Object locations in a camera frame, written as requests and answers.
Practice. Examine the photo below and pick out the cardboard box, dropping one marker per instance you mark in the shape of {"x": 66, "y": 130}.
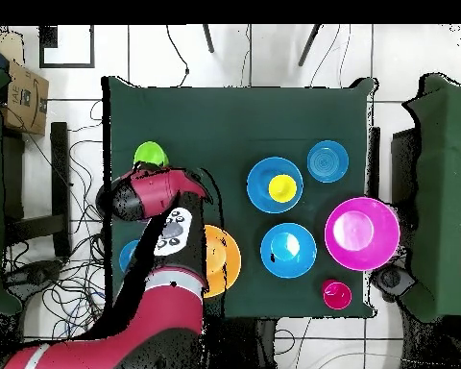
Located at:
{"x": 25, "y": 100}

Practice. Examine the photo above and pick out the blue plastic bowl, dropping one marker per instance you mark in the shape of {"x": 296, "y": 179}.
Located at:
{"x": 288, "y": 250}
{"x": 259, "y": 184}

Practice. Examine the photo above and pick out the translucent blue shallow bowl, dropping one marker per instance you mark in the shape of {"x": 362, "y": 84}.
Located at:
{"x": 126, "y": 255}
{"x": 327, "y": 161}

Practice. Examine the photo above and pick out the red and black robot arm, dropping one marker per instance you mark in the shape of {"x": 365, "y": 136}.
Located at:
{"x": 169, "y": 311}

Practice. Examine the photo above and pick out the dark grey tripod leg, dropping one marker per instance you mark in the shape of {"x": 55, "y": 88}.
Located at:
{"x": 209, "y": 38}
{"x": 309, "y": 46}

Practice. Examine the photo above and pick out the large pink plastic bowl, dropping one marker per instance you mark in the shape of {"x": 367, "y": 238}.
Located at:
{"x": 362, "y": 234}

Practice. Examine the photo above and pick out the large orange plastic bowl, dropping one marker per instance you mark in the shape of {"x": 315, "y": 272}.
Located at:
{"x": 224, "y": 265}

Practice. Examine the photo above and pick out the green plastic bowl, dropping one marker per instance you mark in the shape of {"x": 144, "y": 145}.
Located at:
{"x": 150, "y": 153}

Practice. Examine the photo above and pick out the black stool frame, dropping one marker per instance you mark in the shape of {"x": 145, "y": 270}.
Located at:
{"x": 59, "y": 173}

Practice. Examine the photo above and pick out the red plastic cup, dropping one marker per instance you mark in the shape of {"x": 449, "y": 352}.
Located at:
{"x": 336, "y": 295}

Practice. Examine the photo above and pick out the dark green table cloth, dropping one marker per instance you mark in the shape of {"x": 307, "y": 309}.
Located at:
{"x": 253, "y": 115}

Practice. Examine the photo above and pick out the yellow plastic cup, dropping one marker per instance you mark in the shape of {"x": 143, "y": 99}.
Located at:
{"x": 282, "y": 188}

